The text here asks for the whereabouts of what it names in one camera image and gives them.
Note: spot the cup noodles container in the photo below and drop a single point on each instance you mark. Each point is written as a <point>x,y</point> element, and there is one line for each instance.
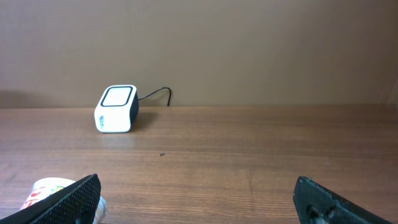
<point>43,188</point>

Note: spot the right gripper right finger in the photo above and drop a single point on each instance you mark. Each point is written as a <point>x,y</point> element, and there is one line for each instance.
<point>316,204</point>

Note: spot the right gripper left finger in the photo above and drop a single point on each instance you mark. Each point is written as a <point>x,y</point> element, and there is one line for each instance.
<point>75,204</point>

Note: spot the white barcode scanner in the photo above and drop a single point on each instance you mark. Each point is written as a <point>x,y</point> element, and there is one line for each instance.
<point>117,109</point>

